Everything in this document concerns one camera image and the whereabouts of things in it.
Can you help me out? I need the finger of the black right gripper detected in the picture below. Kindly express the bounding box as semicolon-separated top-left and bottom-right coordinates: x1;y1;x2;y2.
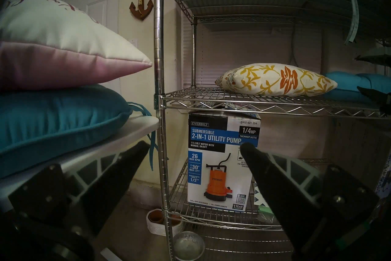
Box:
354;55;391;67
357;86;391;114

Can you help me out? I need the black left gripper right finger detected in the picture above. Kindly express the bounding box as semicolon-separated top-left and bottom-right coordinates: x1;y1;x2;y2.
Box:
240;142;379;252

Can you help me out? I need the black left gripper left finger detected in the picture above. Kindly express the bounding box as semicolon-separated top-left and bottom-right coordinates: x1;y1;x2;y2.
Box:
9;141;151;237

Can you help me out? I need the floral print throw pillow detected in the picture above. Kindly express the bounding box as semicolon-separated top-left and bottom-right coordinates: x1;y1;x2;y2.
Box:
215;63;338;97

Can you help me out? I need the white pink script pillow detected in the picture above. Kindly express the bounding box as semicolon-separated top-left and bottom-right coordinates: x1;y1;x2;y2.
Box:
0;0;152;90

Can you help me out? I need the teal seat cushion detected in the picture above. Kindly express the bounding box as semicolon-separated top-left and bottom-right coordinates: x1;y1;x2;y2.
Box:
324;71;391;103
0;85;159;178

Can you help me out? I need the light blue patio cushion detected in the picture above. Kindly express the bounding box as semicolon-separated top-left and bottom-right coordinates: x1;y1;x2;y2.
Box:
168;0;379;45

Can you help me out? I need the white zigzag edged envelope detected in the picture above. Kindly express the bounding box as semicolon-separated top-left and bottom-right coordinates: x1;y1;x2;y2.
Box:
254;182;269;207

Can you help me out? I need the white rolling side table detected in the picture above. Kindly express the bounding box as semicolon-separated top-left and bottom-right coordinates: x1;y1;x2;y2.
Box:
0;112;160;212

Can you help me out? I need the utility pump cardboard box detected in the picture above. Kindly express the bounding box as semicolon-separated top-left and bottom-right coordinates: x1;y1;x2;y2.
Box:
187;107;261;212

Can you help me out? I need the lamp picture cardboard box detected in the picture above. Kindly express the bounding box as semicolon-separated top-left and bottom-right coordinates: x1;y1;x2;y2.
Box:
374;153;391;200

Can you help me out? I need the small metal bowl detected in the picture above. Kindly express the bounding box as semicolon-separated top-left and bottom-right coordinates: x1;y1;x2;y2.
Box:
173;231;206;261

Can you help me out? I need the chrome wire shelf rack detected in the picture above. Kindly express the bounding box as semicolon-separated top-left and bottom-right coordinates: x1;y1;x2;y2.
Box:
153;0;391;261

